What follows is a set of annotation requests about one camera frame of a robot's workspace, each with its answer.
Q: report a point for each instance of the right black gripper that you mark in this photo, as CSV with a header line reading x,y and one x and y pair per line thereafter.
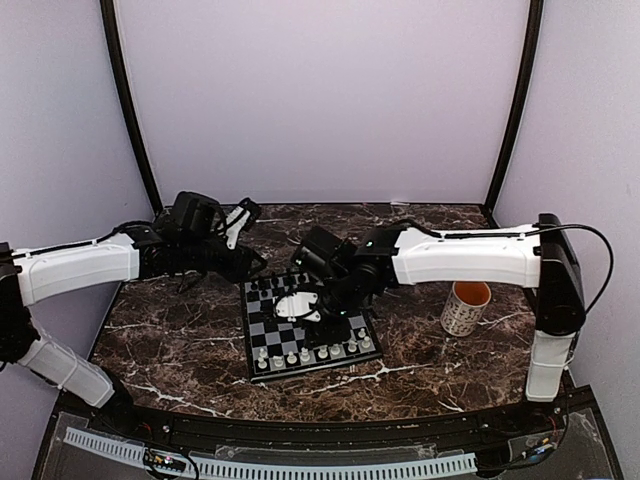
x,y
327,334

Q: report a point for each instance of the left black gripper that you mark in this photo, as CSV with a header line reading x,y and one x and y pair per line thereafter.
x,y
238,271

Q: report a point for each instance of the white chess pawn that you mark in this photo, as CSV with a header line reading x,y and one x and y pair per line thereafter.
x,y
289,357

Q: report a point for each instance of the black grey chessboard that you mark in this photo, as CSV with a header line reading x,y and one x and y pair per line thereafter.
x,y
277,348

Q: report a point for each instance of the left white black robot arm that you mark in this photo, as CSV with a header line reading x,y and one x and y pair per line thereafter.
x,y
194,234

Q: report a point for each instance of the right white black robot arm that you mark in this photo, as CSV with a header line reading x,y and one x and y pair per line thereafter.
x,y
535,256

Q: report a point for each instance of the white patterned mug yellow inside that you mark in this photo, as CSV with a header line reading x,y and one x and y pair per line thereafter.
x,y
464,307

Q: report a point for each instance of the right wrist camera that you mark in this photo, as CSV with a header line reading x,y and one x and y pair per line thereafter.
x,y
297,306

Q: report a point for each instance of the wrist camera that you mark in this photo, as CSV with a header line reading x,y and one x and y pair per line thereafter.
x,y
241,218
297,306

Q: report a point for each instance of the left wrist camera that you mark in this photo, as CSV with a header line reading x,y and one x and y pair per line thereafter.
x,y
241,218

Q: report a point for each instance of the white slotted cable duct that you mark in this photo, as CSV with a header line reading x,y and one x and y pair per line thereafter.
x,y
263,465

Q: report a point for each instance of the black front rail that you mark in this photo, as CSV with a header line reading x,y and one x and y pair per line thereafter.
x,y
485,429

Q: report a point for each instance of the left black frame post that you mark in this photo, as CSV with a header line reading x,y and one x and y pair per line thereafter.
x,y
123,89

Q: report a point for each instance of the black frame post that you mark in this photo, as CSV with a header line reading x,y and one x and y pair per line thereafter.
x,y
123,89
521,89

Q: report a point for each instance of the right black frame post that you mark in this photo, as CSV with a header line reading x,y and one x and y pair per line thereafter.
x,y
521,89

